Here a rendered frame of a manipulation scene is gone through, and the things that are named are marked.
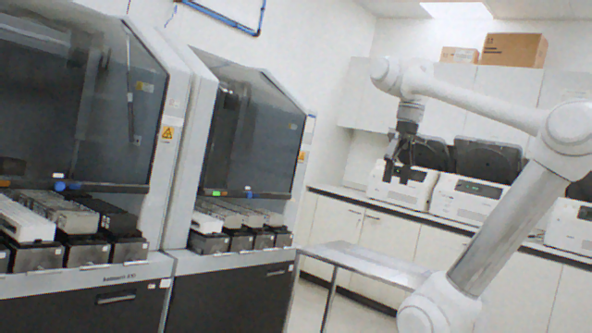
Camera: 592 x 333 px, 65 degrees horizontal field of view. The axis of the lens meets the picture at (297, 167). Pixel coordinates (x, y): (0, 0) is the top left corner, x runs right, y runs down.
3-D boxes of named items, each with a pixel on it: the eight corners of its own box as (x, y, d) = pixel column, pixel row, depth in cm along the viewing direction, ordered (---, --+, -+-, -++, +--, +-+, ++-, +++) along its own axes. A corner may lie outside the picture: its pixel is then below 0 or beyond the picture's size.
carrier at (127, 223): (132, 230, 170) (136, 215, 170) (136, 232, 169) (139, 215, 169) (104, 231, 161) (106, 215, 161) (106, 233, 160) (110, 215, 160)
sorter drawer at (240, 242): (136, 212, 240) (139, 195, 240) (158, 213, 251) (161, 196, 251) (236, 256, 197) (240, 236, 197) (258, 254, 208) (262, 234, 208)
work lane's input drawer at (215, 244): (108, 212, 228) (112, 194, 227) (133, 212, 239) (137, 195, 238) (210, 259, 185) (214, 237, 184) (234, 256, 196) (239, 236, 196)
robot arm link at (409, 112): (429, 109, 159) (425, 126, 160) (404, 105, 165) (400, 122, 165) (419, 104, 152) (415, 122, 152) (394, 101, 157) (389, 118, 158)
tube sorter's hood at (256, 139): (129, 171, 220) (154, 37, 217) (221, 178, 269) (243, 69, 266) (202, 196, 190) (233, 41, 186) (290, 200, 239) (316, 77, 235)
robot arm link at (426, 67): (405, 106, 166) (386, 98, 156) (415, 63, 165) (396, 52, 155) (433, 109, 159) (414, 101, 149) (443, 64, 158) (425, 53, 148)
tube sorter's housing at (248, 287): (22, 332, 243) (80, 22, 235) (156, 306, 311) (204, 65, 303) (143, 443, 181) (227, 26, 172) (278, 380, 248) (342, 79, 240)
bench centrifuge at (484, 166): (425, 215, 377) (445, 130, 373) (450, 214, 427) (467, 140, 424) (498, 234, 344) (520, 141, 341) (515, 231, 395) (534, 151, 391)
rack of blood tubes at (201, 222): (158, 217, 208) (161, 203, 208) (176, 217, 216) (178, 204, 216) (203, 237, 191) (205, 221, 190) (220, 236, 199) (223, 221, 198)
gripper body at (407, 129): (413, 121, 153) (407, 149, 154) (423, 125, 160) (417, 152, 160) (392, 117, 157) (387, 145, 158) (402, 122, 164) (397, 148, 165)
